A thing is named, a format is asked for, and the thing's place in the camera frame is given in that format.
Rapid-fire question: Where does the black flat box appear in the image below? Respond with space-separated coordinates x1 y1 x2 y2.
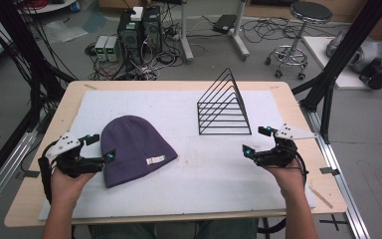
212 14 238 35

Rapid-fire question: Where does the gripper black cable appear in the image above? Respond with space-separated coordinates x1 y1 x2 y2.
38 140 60 205
291 149 310 187

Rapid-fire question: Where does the white box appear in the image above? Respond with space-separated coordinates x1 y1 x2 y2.
129 6 145 22

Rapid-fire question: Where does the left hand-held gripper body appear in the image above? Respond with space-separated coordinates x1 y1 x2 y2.
45 131 106 178

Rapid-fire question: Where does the white foam mat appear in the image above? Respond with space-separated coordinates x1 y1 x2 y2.
38 89 316 222

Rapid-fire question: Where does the tangle of computer cables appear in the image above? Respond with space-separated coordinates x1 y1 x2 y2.
85 43 187 82

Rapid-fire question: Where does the person's left hand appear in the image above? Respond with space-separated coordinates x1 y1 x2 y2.
50 166 97 207

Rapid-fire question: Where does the aluminium rail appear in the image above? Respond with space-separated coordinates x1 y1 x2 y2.
299 106 372 239
0 127 40 221

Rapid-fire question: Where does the white platform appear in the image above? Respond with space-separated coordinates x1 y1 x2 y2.
302 35 382 90

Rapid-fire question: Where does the white desk leg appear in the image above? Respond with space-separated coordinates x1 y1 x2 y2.
178 0 195 65
230 0 251 62

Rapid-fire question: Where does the person's left leg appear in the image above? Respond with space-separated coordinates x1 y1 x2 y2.
88 222 157 239

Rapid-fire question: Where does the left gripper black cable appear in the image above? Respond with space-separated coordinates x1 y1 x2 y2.
38 140 60 205

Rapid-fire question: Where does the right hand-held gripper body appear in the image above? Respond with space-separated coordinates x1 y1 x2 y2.
254 122 318 169

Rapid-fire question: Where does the person's right hand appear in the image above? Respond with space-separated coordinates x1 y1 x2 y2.
264 158 307 201

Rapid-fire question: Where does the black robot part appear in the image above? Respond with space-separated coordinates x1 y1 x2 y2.
358 58 382 91

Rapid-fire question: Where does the white round table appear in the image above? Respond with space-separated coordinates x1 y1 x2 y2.
16 0 78 15

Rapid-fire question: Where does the black computer tower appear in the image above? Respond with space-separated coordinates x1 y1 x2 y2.
117 11 144 65
141 6 163 57

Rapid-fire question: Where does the black round stool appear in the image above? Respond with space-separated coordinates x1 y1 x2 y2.
264 1 333 81

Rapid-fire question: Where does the black tape piece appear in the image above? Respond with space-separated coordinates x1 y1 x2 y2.
318 166 341 176
14 169 41 181

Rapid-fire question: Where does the tangle of black floor cables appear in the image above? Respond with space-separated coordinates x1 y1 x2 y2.
241 17 316 45

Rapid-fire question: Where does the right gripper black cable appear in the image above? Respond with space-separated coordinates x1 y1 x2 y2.
291 149 310 187

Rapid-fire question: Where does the black frame post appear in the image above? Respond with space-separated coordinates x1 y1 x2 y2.
291 0 382 144
0 0 78 133

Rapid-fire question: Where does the grey robot shell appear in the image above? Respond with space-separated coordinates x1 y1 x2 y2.
325 29 382 75

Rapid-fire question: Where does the clear plastic sheet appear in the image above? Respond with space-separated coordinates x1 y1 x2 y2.
42 19 90 45

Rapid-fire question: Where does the grey power supply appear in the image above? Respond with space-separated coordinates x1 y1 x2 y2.
104 35 122 63
94 35 109 63

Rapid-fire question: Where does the black wire file rack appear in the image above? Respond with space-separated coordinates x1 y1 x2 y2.
197 67 253 136

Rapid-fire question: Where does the black tape cross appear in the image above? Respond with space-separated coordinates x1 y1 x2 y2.
318 213 349 232

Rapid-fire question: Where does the purple knit beanie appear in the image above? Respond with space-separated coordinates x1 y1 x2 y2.
99 115 179 189

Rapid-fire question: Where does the thin wooden stick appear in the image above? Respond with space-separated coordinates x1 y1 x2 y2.
307 185 334 210

